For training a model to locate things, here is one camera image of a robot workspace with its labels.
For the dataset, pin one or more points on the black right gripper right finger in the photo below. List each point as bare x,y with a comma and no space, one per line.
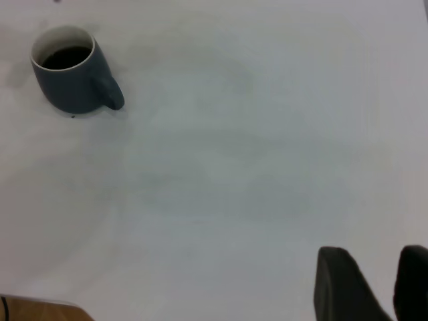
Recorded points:
413,284

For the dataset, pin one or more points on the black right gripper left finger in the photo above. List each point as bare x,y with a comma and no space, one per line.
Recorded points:
341,287

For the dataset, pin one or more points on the grey ceramic cup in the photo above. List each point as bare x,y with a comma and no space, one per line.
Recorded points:
73,90

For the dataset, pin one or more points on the dark coffee liquid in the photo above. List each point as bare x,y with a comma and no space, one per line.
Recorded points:
65,57

